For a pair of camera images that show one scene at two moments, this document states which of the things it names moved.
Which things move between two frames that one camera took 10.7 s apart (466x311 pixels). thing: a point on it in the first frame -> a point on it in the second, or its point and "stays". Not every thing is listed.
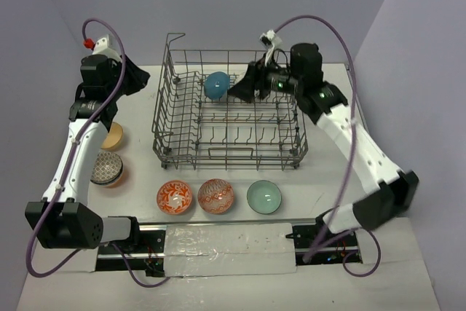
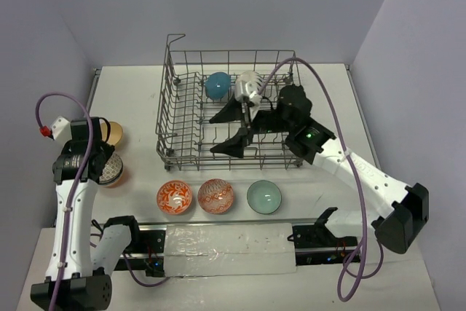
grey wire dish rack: x=199 y=124 stays
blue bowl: x=216 y=85 stays
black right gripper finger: x=246 y=88 -> x=233 y=111
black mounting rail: x=314 y=244 stays
